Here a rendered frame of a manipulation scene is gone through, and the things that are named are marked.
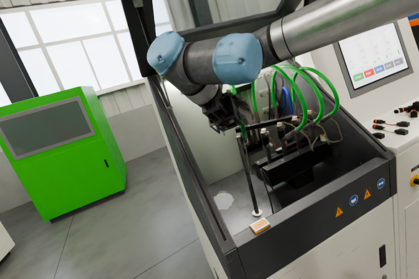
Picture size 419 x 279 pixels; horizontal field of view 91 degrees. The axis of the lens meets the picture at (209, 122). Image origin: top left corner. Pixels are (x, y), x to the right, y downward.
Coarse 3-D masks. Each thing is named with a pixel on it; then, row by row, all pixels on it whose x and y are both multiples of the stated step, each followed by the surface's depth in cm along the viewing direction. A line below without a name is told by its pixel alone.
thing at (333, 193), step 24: (360, 168) 72; (384, 168) 72; (312, 192) 68; (336, 192) 66; (360, 192) 70; (384, 192) 75; (288, 216) 61; (312, 216) 64; (360, 216) 72; (240, 240) 57; (264, 240) 58; (288, 240) 62; (312, 240) 66; (264, 264) 60
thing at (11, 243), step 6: (0, 222) 233; (0, 228) 231; (0, 234) 229; (6, 234) 236; (0, 240) 227; (6, 240) 234; (12, 240) 241; (0, 246) 225; (6, 246) 232; (12, 246) 239; (0, 252) 223; (6, 252) 230; (0, 258) 221; (0, 264) 224
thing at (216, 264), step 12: (396, 204) 79; (396, 216) 80; (396, 228) 81; (204, 240) 109; (396, 240) 83; (396, 252) 84; (216, 264) 86; (396, 264) 86; (216, 276) 110; (396, 276) 88
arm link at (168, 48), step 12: (168, 36) 35; (156, 48) 36; (168, 48) 33; (180, 48) 34; (156, 60) 34; (168, 60) 34; (180, 60) 34; (168, 72) 36; (180, 72) 35; (180, 84) 39; (192, 84) 38
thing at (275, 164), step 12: (324, 144) 90; (276, 156) 90; (288, 156) 87; (300, 156) 86; (312, 156) 89; (324, 156) 91; (264, 168) 83; (276, 168) 83; (288, 168) 85; (300, 168) 87; (276, 180) 84; (288, 180) 92; (300, 180) 88; (312, 180) 91
